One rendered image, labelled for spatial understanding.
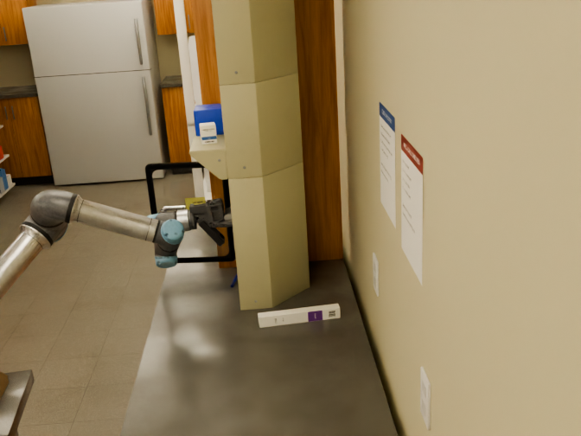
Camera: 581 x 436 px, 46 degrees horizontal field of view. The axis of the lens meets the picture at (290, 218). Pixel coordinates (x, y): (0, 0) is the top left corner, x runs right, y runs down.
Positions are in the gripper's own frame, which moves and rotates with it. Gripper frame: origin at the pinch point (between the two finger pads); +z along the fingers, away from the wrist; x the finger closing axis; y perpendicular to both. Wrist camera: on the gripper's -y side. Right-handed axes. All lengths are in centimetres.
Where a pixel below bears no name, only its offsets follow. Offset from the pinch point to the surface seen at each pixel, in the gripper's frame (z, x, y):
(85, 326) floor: -120, 163, -114
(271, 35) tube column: 16, -8, 60
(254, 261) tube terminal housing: 0.0, -14.2, -11.0
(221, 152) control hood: -4.6, -14.3, 27.6
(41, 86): -206, 476, -1
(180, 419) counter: -23, -73, -27
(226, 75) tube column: 1, -14, 51
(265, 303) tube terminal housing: 1.5, -14.2, -26.9
